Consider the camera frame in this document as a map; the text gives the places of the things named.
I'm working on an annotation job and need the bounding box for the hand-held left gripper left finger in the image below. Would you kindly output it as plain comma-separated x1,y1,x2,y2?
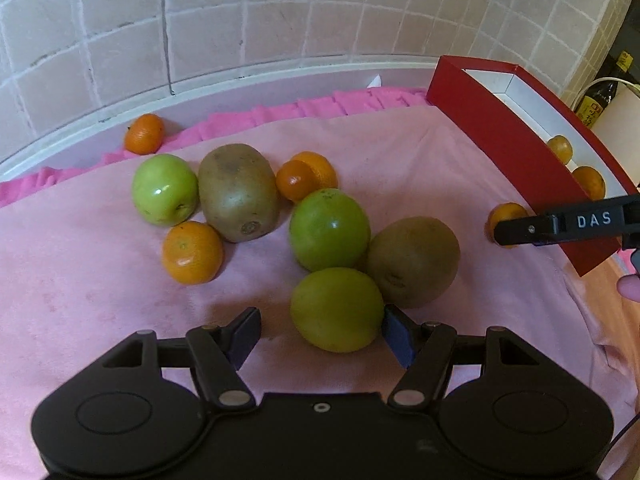
102,307,263,411

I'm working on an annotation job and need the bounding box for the tangerine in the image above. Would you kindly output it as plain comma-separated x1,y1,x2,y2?
123,113,166,155
162,221,224,286
487,202,530,250
546,135,574,165
571,165,607,199
291,151,339,192
276,160,314,201

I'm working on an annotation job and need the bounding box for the yellowish green apple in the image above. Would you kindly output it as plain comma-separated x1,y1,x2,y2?
290,268,385,353

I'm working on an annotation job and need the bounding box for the yellow label bottle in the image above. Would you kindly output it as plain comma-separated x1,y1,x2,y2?
606,50,636,82

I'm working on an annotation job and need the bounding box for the red cardboard box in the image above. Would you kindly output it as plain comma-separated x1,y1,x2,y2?
426,55,640,277

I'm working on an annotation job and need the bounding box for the white object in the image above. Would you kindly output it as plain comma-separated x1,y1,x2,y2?
597,87,640,192

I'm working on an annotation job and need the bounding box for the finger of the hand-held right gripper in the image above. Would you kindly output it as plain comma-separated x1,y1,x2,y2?
494,212,559,249

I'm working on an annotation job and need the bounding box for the person's right hand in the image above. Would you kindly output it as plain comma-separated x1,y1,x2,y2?
617,275,640,304

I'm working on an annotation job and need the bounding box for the dark sauce bottle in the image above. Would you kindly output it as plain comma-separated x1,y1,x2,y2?
572,77,619,133

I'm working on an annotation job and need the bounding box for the hot pink cloth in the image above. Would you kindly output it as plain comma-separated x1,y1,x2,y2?
0,87,431,208

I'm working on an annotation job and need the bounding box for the white cable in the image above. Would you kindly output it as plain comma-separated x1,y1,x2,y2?
592,76,640,100

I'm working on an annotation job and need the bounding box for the light pink cloth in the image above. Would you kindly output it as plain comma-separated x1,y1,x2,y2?
0,104,640,480

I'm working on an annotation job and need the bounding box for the large brown kiwi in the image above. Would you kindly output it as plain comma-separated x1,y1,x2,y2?
198,143,280,244

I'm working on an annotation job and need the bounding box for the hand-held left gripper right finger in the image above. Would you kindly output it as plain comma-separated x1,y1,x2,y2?
382,305,538,409

